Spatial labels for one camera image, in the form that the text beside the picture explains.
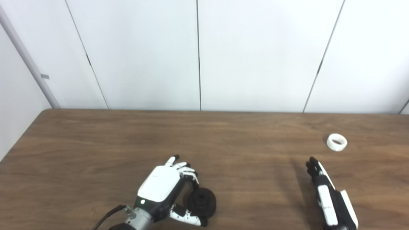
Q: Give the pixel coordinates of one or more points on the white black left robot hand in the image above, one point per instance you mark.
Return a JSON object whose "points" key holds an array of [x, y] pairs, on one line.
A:
{"points": [[159, 185]]}

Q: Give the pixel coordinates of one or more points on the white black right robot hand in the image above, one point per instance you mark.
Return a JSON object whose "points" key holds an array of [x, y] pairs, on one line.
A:
{"points": [[329, 204]]}

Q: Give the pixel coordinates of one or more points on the round black part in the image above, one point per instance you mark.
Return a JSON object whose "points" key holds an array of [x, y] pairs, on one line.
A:
{"points": [[203, 203]]}

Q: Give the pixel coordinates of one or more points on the grey wall corner post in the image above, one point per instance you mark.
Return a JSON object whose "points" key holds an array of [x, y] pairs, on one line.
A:
{"points": [[28, 60]]}

